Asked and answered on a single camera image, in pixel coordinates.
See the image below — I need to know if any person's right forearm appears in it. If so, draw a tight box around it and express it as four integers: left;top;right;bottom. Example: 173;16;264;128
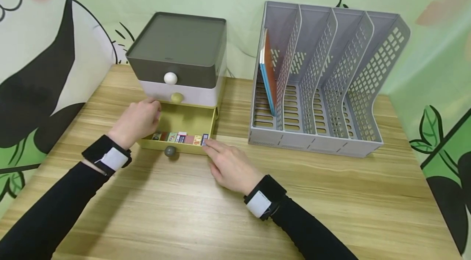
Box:
270;197;360;260

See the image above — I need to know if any person's right hand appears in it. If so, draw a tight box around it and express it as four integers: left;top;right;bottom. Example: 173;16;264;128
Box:
202;138;266;196

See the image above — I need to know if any person's left forearm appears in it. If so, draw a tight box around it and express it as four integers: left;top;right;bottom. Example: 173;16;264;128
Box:
0;161;111;260

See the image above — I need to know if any yellow drawer grey knob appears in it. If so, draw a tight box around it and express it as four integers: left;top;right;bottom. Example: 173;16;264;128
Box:
137;102;218;159

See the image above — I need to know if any dark grey drawer white knob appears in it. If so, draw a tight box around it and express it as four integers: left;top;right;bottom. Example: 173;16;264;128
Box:
127;53;226;90

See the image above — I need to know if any person's left hand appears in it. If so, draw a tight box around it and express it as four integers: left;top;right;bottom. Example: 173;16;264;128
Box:
107;97;163;150

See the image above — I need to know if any orange book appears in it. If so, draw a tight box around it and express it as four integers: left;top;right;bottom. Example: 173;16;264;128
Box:
264;29;278;116

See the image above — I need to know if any black wrist band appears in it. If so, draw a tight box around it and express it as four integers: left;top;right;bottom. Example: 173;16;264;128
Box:
81;134;132;177
243;175;287;222

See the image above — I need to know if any grey plastic file rack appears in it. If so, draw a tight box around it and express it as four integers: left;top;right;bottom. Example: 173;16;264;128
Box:
248;1;411;158

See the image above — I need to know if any blue book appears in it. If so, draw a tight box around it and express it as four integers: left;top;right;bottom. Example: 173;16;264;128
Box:
259;47;276;117

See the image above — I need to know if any grey desktop drawer cabinet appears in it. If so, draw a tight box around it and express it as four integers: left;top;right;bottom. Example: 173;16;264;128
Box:
125;12;228;120

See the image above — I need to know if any row of small colourful boxes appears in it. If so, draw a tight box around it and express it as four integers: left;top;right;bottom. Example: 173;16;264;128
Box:
151;131;210;146

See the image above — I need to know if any white drawer yellow knob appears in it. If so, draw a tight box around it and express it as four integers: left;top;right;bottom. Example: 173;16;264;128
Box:
139;79;225;108

